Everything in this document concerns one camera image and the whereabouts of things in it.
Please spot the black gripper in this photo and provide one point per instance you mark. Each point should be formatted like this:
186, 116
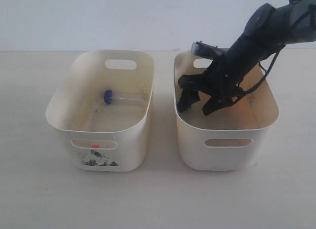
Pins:
221, 77

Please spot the white plastic bin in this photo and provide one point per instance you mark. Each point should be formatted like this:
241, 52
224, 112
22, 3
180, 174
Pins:
79, 117
228, 139

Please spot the blue-capped clear tube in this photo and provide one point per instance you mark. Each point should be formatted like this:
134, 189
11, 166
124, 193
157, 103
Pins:
111, 96

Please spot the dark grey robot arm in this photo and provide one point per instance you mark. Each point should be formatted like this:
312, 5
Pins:
267, 32

